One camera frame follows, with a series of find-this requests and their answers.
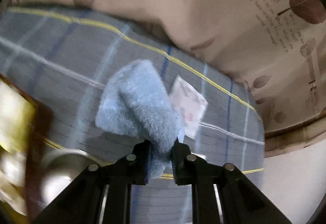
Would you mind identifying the light blue fluffy towel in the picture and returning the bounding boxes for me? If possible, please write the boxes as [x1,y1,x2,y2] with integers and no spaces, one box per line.
[95,59,185,179]

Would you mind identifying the beige leaf-print curtain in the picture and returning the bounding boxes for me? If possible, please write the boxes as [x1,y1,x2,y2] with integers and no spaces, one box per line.
[1,0,325,157]

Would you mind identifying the grey plaid bed sheet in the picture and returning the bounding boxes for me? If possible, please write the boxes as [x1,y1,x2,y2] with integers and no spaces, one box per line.
[0,6,266,224]

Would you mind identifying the gold rectangular metal tin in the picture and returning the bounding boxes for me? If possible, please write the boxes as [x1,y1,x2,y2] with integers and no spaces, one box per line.
[1,76,53,223]

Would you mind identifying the silver metal bowl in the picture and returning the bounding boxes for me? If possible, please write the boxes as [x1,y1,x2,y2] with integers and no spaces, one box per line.
[39,148,108,207]

